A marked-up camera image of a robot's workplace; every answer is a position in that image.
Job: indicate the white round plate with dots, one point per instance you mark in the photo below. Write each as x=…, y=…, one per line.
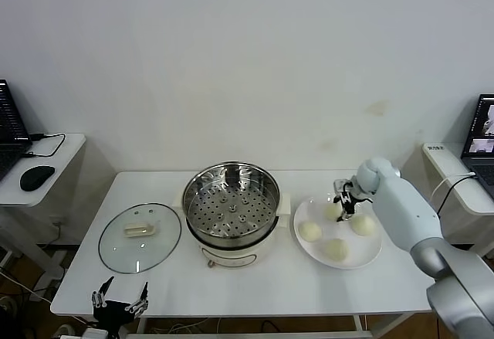
x=363, y=255

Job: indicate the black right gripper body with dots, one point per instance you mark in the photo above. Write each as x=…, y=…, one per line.
x=349, y=197

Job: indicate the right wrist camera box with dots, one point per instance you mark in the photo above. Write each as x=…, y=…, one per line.
x=342, y=184

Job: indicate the white table leg frame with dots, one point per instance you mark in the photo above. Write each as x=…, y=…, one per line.
x=359, y=325

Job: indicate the laptop with video windows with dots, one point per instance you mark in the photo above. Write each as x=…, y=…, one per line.
x=482, y=123

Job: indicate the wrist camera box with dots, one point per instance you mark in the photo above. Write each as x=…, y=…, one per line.
x=342, y=184
x=92, y=333

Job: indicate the perforated steel steamer basket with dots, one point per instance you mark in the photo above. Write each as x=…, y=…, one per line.
x=208, y=209

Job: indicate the white steamed baozi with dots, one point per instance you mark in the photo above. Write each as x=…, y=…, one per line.
x=363, y=226
x=310, y=231
x=330, y=214
x=337, y=250

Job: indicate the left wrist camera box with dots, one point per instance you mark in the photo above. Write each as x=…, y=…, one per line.
x=92, y=333

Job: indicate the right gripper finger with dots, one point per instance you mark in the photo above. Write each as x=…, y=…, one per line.
x=337, y=200
x=346, y=212

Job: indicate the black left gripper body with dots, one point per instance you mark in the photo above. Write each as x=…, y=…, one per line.
x=112, y=311

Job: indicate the round glass pot lid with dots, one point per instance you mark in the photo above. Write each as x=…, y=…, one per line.
x=116, y=246

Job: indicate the laptop with dark text screen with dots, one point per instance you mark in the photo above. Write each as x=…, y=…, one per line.
x=11, y=115

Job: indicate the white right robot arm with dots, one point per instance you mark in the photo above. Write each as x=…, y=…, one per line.
x=401, y=207

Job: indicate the small printed desk label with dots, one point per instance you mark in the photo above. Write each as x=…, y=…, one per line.
x=435, y=147

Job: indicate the black computer mouse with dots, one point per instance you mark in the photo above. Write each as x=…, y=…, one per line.
x=37, y=178

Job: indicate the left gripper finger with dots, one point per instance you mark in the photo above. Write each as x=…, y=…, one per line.
x=98, y=297
x=141, y=302

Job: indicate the cream electric cooking pot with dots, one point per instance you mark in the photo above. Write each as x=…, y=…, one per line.
x=231, y=255

